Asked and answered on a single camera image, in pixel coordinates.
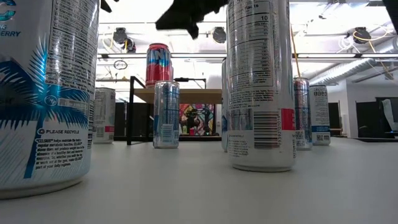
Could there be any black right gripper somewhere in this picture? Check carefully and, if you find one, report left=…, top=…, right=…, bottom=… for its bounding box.
left=155, top=0, right=229, bottom=40

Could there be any silver blue Red Bull can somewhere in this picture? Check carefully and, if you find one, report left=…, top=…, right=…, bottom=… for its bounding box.
left=293, top=77, right=313, bottom=151
left=152, top=80, right=180, bottom=149

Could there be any white Celsius can blue band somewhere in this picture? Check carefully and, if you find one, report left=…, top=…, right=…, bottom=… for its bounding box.
left=309, top=85, right=331, bottom=147

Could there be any colourful patterned panel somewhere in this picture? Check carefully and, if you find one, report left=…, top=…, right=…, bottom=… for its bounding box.
left=179, top=104, right=216, bottom=137

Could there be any white Celsius can red patch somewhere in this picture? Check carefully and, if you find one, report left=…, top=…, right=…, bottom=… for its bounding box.
left=92, top=87, right=116, bottom=145
left=226, top=0, right=297, bottom=173

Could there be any black partition panel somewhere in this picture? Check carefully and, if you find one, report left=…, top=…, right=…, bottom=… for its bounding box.
left=113, top=101, right=154, bottom=141

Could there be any white Celsius can blue print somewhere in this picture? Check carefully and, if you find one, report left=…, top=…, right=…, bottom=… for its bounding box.
left=221, top=57, right=229, bottom=153

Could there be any white Celsius can blue palm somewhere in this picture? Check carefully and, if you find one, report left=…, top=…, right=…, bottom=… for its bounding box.
left=0, top=0, right=100, bottom=200

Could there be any dark doorway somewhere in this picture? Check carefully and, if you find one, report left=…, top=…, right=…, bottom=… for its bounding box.
left=355, top=96, right=398, bottom=140
left=328, top=102, right=341, bottom=137

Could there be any white plastic bag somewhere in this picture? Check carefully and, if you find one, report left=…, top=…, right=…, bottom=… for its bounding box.
left=381, top=98, right=398, bottom=131

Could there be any long ceiling light rail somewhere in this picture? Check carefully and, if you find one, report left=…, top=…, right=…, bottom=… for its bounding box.
left=97, top=52, right=398, bottom=60

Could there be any wood shelf black metal frame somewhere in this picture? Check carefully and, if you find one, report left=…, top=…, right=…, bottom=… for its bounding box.
left=126, top=76, right=223, bottom=146

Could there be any orange hanging cord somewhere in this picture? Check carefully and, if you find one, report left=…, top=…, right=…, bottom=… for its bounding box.
left=290, top=26, right=302, bottom=78

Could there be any silver ventilation duct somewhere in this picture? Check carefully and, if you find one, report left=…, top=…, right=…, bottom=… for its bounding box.
left=309, top=37, right=398, bottom=86

